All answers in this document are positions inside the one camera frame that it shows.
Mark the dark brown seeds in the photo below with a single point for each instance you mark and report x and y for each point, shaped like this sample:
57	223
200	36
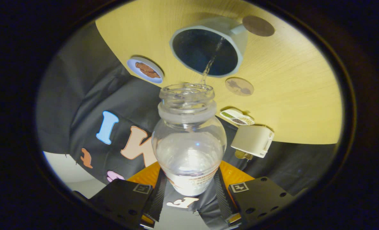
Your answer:
239	121

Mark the clear plastic bottle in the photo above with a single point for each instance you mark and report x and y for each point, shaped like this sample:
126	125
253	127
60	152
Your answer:
189	143

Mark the wooden table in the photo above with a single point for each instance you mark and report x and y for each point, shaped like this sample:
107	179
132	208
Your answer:
298	95

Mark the white divided tray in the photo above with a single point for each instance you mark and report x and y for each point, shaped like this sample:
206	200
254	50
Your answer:
235	112

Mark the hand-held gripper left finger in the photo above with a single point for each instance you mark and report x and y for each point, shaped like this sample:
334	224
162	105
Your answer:
155	198

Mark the black backdrop cloth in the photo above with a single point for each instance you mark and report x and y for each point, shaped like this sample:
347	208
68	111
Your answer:
80	95

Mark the white toaster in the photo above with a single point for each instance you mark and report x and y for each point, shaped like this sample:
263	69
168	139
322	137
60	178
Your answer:
251	140

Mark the white cup blue inside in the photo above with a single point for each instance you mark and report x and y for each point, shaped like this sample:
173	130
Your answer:
240	43

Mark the beige beans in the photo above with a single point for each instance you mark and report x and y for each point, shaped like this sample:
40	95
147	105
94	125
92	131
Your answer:
248	120

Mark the plain brown round coaster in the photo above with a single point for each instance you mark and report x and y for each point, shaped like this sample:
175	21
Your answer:
258	25

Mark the printed round coaster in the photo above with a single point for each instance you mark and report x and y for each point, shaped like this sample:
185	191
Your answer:
239	86

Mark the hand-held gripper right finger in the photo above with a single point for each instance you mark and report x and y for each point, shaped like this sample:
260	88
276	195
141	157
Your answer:
224	201

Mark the light blue plate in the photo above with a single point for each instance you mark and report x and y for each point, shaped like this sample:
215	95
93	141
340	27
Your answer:
132	65

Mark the brown meat piece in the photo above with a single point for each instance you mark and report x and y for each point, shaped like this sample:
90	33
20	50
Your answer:
153	74
142	67

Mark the green beans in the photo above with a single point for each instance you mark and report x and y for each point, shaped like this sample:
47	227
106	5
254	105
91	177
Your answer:
227	115

